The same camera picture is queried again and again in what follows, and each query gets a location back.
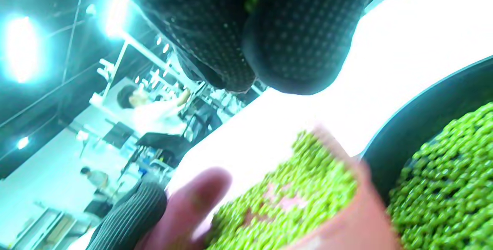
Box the pile of green mung beans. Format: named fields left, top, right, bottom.
left=206, top=0, right=493, bottom=250

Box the red plastic container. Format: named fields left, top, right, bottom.
left=135, top=127, right=403, bottom=250

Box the person's left hand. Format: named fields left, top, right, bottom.
left=87, top=183, right=168, bottom=250

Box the person's right hand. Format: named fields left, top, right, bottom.
left=119, top=0, right=393, bottom=96

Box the black frying pan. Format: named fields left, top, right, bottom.
left=360, top=55, right=493, bottom=250

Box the black office chair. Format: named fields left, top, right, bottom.
left=136, top=104, right=223, bottom=168

